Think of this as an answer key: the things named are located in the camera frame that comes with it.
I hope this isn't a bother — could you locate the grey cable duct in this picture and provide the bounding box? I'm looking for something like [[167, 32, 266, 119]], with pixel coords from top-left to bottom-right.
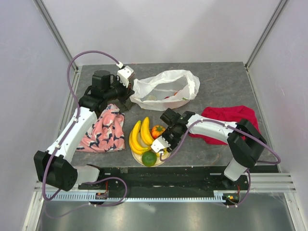
[[53, 192, 226, 203]]

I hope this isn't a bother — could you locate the olive green cloth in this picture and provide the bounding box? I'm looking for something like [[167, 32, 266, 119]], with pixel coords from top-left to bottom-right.
[[116, 99, 134, 113]]

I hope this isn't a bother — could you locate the magenta red cloth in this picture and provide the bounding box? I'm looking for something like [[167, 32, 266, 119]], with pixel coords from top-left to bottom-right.
[[201, 105, 260, 132]]

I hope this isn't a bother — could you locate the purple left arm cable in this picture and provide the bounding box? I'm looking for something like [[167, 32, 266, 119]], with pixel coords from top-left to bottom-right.
[[42, 51, 128, 218]]

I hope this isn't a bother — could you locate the white plastic bag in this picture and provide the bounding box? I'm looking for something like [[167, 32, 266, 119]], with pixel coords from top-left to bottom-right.
[[130, 70, 200, 111]]

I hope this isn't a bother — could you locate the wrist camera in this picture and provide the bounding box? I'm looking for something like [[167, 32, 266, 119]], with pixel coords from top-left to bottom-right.
[[151, 136, 170, 153], [116, 62, 135, 88]]

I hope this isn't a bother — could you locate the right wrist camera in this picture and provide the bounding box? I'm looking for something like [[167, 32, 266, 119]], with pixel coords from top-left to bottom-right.
[[151, 136, 170, 153]]

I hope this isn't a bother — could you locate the orange fake persimmon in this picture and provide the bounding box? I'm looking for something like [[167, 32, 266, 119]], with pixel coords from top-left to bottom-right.
[[151, 125, 166, 139]]

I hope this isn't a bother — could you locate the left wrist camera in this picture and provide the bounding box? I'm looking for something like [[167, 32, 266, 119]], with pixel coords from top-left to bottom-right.
[[116, 62, 135, 88]]

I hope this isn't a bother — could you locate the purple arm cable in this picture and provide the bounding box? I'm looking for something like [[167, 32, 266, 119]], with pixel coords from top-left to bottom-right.
[[158, 118, 282, 208], [42, 51, 128, 218]]

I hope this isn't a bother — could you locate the pink patterned cloth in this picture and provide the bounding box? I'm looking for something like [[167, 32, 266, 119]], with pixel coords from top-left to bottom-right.
[[76, 104, 125, 153]]

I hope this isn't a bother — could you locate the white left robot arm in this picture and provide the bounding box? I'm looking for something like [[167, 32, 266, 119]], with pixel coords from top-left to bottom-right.
[[34, 66, 134, 191]]

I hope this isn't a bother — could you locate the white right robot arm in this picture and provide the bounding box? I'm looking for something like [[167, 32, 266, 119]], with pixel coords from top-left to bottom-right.
[[151, 108, 267, 190]]

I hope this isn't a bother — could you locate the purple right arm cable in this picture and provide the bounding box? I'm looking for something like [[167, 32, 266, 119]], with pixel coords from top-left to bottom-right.
[[158, 118, 282, 208]]

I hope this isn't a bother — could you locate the green fake lime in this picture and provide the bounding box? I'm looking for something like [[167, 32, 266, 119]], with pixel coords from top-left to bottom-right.
[[141, 151, 157, 167]]

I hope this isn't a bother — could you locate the light blue ceramic plate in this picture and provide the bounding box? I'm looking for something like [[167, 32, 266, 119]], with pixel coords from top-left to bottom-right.
[[131, 139, 169, 167]]

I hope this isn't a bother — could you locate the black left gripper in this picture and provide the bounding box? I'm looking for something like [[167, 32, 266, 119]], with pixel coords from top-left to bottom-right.
[[104, 76, 135, 104]]

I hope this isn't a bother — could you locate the yellow fake banana bunch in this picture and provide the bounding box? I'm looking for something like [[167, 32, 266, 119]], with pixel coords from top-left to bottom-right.
[[128, 117, 154, 155]]

